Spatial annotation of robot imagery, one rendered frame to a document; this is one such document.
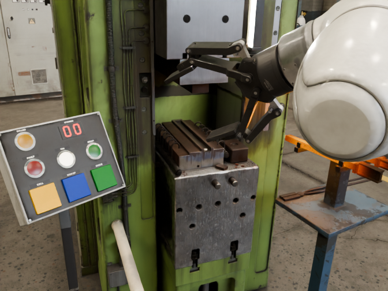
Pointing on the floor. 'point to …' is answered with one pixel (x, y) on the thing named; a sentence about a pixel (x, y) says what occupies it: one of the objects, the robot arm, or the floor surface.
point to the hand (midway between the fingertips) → (194, 107)
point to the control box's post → (65, 222)
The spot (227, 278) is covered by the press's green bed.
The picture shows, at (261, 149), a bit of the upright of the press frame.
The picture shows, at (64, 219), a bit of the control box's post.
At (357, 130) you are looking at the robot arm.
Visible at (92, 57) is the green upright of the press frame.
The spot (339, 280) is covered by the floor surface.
